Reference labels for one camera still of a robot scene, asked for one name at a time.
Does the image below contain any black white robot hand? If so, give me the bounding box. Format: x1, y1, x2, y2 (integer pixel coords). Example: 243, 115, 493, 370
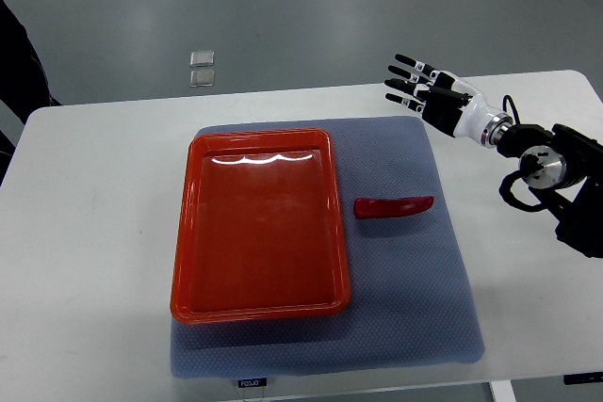
384, 54, 518, 148

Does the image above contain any red pepper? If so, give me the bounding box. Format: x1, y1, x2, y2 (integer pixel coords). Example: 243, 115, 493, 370
353, 196, 434, 219

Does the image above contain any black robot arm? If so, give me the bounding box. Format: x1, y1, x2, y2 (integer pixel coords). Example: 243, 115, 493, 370
497, 95, 602, 258

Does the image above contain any red plastic tray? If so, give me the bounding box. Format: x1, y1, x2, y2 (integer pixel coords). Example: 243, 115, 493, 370
170, 128, 350, 325

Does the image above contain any grey-blue foam mat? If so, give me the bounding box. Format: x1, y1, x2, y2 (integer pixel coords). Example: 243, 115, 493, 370
171, 116, 484, 379

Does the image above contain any upper silver floor plate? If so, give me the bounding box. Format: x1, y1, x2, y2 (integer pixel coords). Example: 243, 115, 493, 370
189, 50, 215, 68

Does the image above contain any white table leg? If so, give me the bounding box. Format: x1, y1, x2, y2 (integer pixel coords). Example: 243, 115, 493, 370
489, 380, 517, 402

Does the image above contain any black table control panel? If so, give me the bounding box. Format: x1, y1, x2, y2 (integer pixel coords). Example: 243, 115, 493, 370
563, 372, 603, 386

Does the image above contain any black table label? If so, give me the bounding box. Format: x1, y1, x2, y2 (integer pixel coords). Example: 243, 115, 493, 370
237, 378, 268, 389

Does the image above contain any dark clothed person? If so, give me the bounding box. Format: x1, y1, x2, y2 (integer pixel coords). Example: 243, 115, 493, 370
0, 0, 62, 186

